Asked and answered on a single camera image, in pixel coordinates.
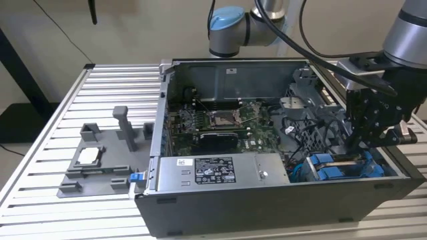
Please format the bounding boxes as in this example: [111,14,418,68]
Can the black motherboard power connector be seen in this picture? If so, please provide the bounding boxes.
[182,86,199,111]

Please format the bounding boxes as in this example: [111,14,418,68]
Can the blue case latch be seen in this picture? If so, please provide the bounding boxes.
[129,172,150,184]

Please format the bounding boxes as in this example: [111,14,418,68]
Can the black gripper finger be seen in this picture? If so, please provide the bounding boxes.
[346,109,377,154]
[365,123,398,149]

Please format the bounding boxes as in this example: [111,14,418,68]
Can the black floor cable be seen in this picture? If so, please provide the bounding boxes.
[0,143,26,156]

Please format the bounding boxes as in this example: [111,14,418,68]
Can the grey parts rack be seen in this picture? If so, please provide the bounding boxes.
[57,106,157,200]

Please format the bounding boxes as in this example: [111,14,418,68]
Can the silver camera mount bracket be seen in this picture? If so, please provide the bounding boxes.
[335,56,396,90]

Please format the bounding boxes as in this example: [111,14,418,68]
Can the green motherboard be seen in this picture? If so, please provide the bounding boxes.
[166,99,285,157]

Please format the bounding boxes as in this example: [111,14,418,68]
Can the black disk wire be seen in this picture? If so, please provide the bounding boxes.
[317,119,351,151]

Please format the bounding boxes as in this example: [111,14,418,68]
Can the grey plastic drive cage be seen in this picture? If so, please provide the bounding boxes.
[278,68,349,151]

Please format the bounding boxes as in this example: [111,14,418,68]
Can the metal socket cover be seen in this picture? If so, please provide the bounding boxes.
[237,102,263,123]

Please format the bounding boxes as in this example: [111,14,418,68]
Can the blue disk carrier tab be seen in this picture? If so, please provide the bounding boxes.
[318,166,345,180]

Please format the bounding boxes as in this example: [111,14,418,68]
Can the silver CPU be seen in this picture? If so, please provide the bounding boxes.
[77,148,102,165]

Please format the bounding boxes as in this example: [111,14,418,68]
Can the black desk leg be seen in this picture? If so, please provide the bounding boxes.
[0,27,61,144]

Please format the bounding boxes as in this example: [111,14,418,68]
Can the silver power supply unit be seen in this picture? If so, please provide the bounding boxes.
[155,152,291,194]

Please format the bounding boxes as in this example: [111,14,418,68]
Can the black wire white connector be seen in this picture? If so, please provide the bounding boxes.
[282,117,302,137]

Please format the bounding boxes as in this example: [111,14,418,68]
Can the CPU socket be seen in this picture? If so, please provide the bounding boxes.
[207,109,242,130]

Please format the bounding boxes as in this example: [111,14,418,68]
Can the black hanging strap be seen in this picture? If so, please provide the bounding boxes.
[87,0,99,25]

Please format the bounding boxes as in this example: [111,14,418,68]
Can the thin black wall cable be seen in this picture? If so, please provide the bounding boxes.
[33,0,95,65]

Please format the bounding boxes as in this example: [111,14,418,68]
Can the black RAM slot bank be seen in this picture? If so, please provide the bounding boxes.
[195,97,245,111]

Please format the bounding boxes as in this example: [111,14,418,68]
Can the open black PC case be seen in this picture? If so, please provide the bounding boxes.
[135,56,427,238]

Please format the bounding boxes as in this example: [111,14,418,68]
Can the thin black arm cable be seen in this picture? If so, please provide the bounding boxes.
[207,0,218,25]

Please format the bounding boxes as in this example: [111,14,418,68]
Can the disk bay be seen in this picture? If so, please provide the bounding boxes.
[306,149,389,181]

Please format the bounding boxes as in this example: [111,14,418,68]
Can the blue wire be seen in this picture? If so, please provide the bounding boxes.
[289,161,305,182]

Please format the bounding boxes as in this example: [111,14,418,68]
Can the green RAM stick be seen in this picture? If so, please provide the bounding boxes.
[79,169,118,175]

